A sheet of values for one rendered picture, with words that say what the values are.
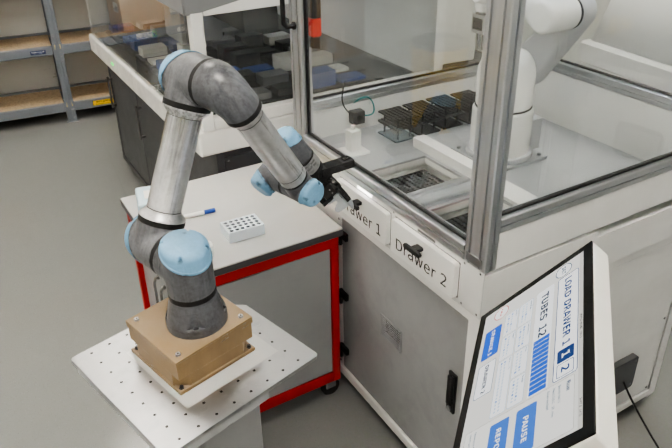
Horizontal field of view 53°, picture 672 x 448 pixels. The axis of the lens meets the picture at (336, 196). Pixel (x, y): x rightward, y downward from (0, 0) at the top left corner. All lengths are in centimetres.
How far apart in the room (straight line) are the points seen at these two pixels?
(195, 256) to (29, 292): 210
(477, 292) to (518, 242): 17
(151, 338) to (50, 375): 139
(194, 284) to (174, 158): 30
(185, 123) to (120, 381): 64
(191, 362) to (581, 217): 108
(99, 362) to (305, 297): 80
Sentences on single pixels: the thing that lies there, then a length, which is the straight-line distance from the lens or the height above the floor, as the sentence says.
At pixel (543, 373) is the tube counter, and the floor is 112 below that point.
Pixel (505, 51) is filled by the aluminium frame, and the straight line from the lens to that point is 151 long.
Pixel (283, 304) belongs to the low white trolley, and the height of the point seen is 52.
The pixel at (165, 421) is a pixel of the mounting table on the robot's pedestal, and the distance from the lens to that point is 165.
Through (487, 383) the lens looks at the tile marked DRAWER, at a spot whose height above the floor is 101.
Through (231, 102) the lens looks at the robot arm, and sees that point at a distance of 153.
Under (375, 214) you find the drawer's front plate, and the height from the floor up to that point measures 90.
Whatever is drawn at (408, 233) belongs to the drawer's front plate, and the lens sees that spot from 193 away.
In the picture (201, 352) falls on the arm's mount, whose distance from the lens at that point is 166.
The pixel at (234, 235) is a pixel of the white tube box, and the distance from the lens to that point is 221.
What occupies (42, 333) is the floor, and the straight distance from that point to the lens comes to 331.
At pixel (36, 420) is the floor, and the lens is 290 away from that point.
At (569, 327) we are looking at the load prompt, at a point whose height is 116.
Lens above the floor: 192
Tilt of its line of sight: 28 degrees down
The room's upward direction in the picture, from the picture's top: 1 degrees counter-clockwise
